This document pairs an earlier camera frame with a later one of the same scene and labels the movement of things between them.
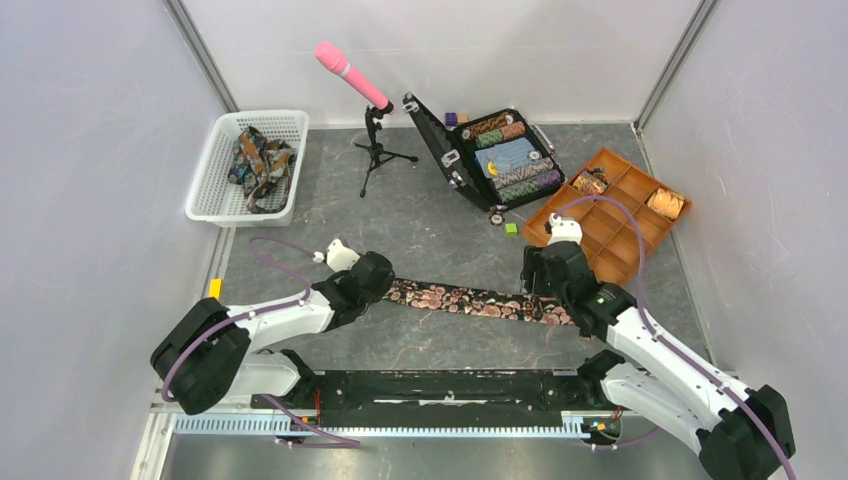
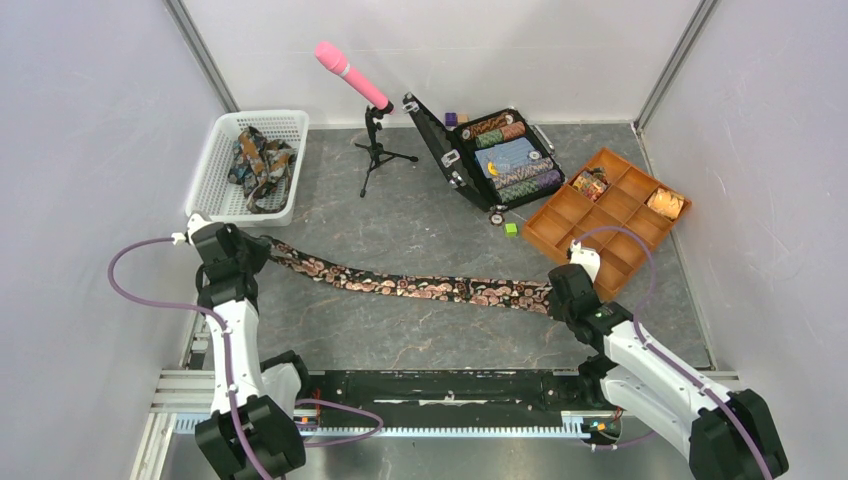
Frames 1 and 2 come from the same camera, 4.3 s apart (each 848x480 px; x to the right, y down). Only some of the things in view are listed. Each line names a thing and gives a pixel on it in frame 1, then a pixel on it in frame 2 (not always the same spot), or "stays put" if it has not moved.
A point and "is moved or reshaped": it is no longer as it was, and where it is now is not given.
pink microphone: x=335 y=59 stays put
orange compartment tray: x=607 y=232 stays put
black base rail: x=436 y=399 stays put
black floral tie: x=497 y=304 is moved or reshaped
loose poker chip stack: x=497 y=218 stays put
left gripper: x=383 y=289 → x=261 y=247
